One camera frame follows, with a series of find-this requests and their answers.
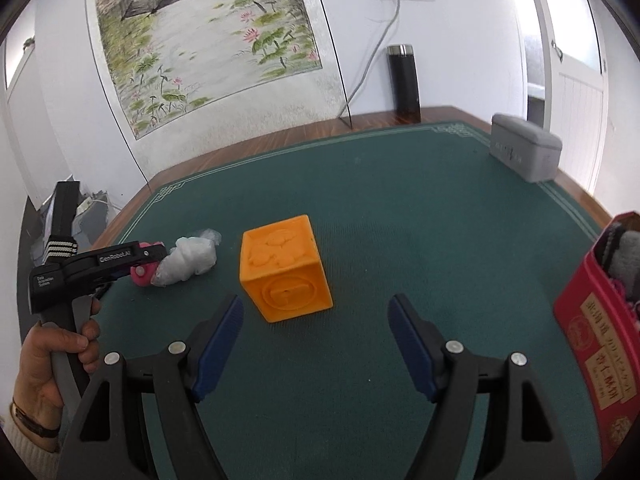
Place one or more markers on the white power strip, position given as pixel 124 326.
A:
pixel 84 204

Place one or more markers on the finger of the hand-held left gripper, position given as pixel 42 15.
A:
pixel 150 252
pixel 125 272

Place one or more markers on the grey sock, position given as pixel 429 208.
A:
pixel 627 257

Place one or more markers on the yellow-orange embossed cube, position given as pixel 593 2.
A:
pixel 285 280

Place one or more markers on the black sock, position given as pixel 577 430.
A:
pixel 612 240

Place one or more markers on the grey lidded box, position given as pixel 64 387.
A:
pixel 525 152

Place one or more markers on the person's left forearm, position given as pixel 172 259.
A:
pixel 25 442

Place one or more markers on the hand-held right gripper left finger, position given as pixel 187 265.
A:
pixel 220 345

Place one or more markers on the person's left hand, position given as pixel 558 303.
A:
pixel 35 380

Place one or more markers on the white crumpled plastic bag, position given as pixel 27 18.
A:
pixel 187 260

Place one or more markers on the grey low cabinet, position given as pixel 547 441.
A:
pixel 97 221

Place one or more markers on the black thermos bottle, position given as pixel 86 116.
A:
pixel 405 85

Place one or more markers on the white door with glass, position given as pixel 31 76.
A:
pixel 580 120

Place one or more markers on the small pink toy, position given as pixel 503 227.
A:
pixel 140 280

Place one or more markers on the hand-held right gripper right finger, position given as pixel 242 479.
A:
pixel 412 345

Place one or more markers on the landscape wall painting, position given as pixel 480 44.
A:
pixel 200 50

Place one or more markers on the red tin container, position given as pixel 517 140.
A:
pixel 595 340

